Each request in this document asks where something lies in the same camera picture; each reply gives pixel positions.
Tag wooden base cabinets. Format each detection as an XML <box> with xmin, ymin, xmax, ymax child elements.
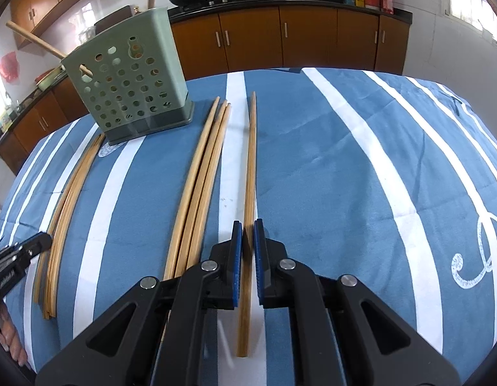
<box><xmin>0</xmin><ymin>5</ymin><xmax>413</xmax><ymax>175</ymax></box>

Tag bright window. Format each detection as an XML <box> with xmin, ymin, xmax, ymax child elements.
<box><xmin>446</xmin><ymin>0</ymin><xmax>497</xmax><ymax>50</ymax></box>

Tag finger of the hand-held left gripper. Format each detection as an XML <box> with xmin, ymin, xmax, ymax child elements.
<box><xmin>12</xmin><ymin>231</ymin><xmax>53</xmax><ymax>259</ymax></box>

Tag black countertop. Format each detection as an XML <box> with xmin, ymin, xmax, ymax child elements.
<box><xmin>0</xmin><ymin>0</ymin><xmax>414</xmax><ymax>149</ymax></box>

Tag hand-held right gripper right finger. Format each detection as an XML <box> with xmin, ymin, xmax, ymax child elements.
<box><xmin>253</xmin><ymin>218</ymin><xmax>461</xmax><ymax>386</ymax></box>

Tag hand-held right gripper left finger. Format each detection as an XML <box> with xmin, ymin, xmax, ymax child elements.
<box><xmin>35</xmin><ymin>221</ymin><xmax>244</xmax><ymax>386</ymax></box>

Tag red plastic bag on wall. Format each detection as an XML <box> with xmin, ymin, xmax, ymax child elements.
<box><xmin>0</xmin><ymin>51</ymin><xmax>20</xmax><ymax>83</ymax></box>

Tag person's left hand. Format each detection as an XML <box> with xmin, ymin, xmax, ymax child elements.
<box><xmin>0</xmin><ymin>305</ymin><xmax>31</xmax><ymax>370</ymax></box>

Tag dark brown cutting board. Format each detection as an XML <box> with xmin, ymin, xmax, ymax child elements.
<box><xmin>94</xmin><ymin>5</ymin><xmax>153</xmax><ymax>38</ymax></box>

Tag green perforated chopstick holder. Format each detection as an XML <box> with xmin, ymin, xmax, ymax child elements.
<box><xmin>60</xmin><ymin>7</ymin><xmax>195</xmax><ymax>145</ymax></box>

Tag bamboo chopsticks at left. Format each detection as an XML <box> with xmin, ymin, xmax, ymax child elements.
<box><xmin>39</xmin><ymin>134</ymin><xmax>105</xmax><ymax>316</ymax></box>

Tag blue white striped tablecloth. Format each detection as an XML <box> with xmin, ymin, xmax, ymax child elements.
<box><xmin>0</xmin><ymin>66</ymin><xmax>497</xmax><ymax>386</ymax></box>

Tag green bowl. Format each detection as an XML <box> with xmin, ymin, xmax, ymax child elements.
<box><xmin>37</xmin><ymin>68</ymin><xmax>69</xmax><ymax>90</ymax></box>

